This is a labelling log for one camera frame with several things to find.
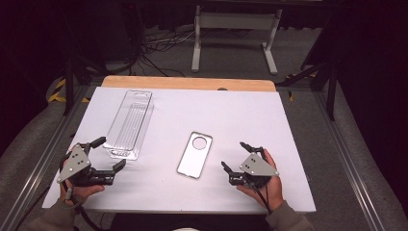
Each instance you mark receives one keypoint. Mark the yellow black floor tape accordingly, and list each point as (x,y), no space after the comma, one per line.
(59,93)

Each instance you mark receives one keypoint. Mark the clear phone case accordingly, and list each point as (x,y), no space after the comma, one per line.
(194,160)

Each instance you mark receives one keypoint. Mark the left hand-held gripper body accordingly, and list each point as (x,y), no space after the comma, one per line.
(76,162)

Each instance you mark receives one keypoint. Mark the person's left hand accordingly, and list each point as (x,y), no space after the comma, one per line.
(81,192)

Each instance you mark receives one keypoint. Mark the black metal stand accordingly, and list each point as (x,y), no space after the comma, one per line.
(330,86)

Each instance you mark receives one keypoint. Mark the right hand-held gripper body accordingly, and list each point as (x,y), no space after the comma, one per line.
(256,166)

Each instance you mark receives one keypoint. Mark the white table sheet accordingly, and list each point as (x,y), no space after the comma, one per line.
(231,122)

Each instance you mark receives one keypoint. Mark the person's right hand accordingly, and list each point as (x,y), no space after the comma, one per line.
(275,192)

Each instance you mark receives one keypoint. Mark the black tripod stand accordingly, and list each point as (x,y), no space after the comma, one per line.
(69,86)

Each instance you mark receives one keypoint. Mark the aluminium floor rail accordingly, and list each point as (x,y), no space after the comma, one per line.
(346,160)
(38,166)

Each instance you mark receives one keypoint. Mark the white metal stand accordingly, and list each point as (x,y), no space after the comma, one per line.
(235,20)

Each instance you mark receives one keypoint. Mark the clear plastic blister package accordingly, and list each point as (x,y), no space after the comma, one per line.
(130,128)

